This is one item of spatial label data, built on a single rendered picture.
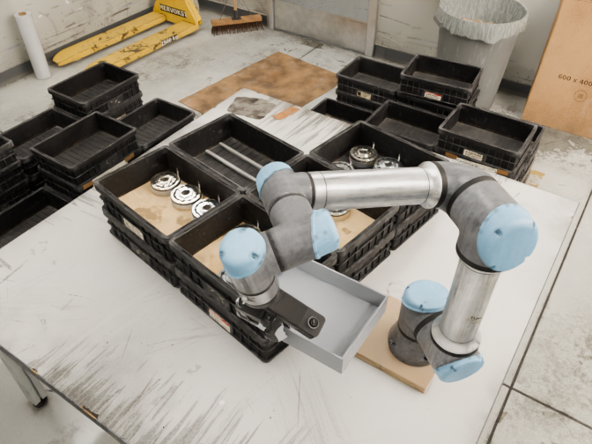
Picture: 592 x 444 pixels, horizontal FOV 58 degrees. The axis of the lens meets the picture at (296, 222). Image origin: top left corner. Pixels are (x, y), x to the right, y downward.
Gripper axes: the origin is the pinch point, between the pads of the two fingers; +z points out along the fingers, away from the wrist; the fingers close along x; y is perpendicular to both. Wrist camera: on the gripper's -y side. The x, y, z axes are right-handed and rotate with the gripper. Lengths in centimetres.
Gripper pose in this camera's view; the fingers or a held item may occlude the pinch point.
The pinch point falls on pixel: (286, 333)
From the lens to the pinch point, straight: 115.4
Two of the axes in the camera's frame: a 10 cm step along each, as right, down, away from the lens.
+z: 1.5, 5.4, 8.3
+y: -8.7, -3.4, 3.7
